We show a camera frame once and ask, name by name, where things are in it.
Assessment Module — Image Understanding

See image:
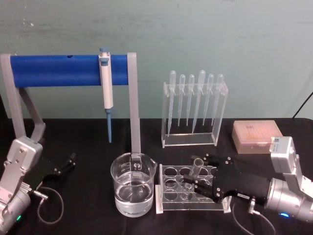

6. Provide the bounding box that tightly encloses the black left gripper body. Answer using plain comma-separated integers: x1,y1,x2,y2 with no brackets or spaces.
25,154,61,194

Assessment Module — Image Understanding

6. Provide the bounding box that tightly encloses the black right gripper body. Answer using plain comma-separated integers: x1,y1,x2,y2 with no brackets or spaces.
211,160,272,204

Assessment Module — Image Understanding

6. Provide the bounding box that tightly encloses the clear test tube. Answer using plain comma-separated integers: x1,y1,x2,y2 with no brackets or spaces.
181,158,204,200

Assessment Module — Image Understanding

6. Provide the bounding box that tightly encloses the clear acrylic dropper rack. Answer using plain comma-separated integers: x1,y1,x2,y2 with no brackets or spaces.
161,82,229,149

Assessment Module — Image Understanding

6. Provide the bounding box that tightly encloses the clear acrylic test tube rack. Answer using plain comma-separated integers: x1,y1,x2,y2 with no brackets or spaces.
154,163,232,214

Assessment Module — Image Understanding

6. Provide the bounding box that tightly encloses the black table cloth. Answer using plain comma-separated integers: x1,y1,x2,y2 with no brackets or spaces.
0,117,313,235

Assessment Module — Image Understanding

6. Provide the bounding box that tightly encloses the pale pipette tip box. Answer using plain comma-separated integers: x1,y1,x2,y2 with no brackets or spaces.
232,119,284,154

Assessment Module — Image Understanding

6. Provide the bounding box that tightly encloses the blue pipette tip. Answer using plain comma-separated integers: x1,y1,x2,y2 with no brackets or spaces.
105,109,113,143

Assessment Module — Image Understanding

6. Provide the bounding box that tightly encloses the glass beaker with water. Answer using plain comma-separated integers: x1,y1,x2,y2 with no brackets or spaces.
110,152,157,217

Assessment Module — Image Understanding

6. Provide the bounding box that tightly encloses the clear plastic dropper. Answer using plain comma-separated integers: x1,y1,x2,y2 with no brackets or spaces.
192,70,206,135
202,73,215,126
185,73,196,126
166,70,177,137
210,73,224,126
177,74,186,127

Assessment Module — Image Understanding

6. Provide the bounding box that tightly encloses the white and blue pipette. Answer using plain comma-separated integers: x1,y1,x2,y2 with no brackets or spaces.
98,47,115,110

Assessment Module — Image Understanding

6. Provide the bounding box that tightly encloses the blue and grey pipette stand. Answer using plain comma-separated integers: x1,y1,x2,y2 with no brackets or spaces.
0,51,143,162

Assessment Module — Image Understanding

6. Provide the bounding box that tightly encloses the thin dark left gripper cable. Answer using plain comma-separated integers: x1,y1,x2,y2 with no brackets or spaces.
30,186,65,223

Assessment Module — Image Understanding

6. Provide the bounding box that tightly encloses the thin dark gripper cable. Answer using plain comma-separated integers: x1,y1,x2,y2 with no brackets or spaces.
30,186,65,223
231,197,278,235

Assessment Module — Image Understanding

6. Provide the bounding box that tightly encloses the thin dark right gripper cable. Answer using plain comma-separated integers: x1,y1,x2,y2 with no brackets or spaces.
231,197,278,235

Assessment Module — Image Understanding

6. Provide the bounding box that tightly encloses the black cable at wall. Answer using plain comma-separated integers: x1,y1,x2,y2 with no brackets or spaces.
291,89,313,120

